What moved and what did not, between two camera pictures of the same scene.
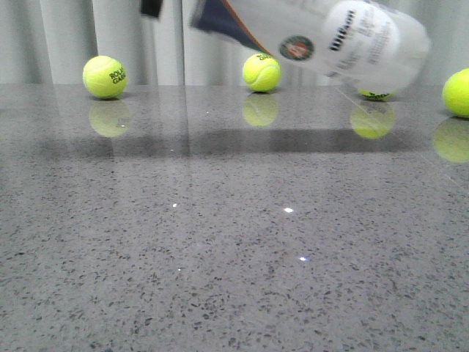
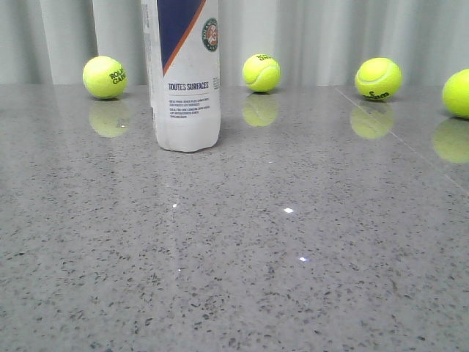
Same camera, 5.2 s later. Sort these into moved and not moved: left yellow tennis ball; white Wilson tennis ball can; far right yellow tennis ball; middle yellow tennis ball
Moved: white Wilson tennis ball can
Not moved: middle yellow tennis ball; far right yellow tennis ball; left yellow tennis ball
